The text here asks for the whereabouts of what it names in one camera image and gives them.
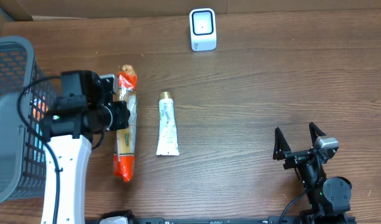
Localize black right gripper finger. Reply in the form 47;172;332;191
309;122;326;146
273;127;291;161

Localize orange spaghetti packet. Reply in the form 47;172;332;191
113;65;137;182

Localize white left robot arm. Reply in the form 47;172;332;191
40;70;131;223

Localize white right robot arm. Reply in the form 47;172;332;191
273;123;356;223

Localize grey mesh plastic basket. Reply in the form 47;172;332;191
0;36;57;203

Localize white tube with gold cap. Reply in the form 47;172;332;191
156;91;180;156

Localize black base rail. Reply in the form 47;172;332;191
84;210;357;224

